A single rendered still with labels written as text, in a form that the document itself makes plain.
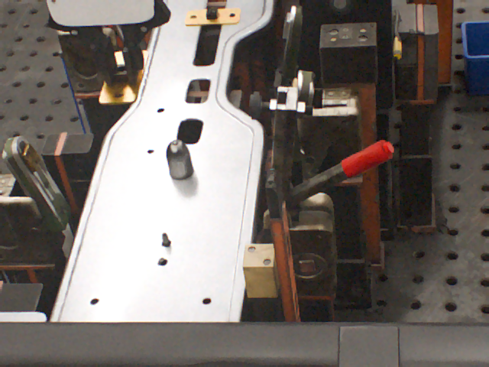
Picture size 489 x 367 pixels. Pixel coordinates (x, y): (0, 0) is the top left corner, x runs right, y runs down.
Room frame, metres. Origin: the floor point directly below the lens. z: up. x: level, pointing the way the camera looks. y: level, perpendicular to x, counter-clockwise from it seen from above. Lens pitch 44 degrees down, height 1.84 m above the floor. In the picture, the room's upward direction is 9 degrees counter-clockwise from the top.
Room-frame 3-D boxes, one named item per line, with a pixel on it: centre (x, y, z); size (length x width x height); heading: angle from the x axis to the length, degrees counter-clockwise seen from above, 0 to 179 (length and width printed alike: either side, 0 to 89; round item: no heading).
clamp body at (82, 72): (1.25, 0.19, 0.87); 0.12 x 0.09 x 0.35; 78
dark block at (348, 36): (1.01, -0.16, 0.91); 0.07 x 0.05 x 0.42; 78
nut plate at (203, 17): (1.28, 0.01, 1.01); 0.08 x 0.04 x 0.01; 78
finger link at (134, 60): (0.82, 0.08, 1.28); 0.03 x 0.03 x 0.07; 78
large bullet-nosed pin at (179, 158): (0.94, 0.08, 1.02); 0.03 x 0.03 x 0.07
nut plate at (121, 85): (0.82, 0.10, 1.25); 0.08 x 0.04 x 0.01; 168
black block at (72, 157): (1.05, 0.23, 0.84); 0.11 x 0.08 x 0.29; 78
